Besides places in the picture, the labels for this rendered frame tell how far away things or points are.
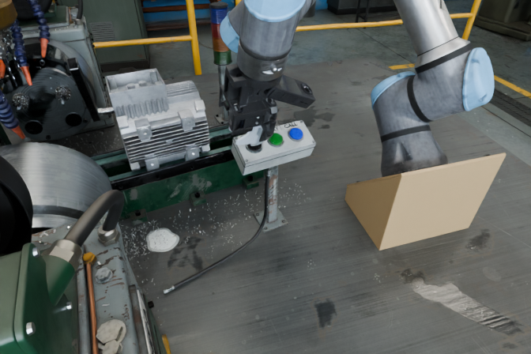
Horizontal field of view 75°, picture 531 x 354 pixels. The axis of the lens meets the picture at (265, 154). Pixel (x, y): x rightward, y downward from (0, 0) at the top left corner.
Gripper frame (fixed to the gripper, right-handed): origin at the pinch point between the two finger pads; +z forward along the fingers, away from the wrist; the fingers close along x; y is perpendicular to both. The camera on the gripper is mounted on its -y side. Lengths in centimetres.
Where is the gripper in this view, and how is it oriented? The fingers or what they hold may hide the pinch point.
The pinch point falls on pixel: (255, 139)
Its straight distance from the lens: 70.2
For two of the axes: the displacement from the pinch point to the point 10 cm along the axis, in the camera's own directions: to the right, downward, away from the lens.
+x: 4.0, 8.0, -4.5
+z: -1.6, 5.5, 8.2
